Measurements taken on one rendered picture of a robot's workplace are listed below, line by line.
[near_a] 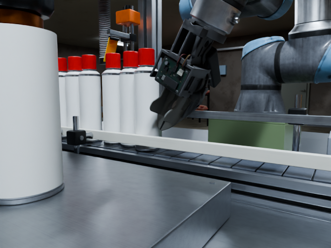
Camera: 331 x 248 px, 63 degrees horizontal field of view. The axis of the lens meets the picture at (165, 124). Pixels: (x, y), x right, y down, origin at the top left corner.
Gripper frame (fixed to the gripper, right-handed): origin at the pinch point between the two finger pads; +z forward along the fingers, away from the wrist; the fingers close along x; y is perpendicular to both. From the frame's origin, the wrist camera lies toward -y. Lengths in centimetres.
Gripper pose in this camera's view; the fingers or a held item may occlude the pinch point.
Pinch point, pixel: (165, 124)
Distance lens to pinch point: 55.2
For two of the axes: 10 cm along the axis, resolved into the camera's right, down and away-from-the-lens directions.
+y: -5.4, 1.0, -8.3
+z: -4.2, 8.3, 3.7
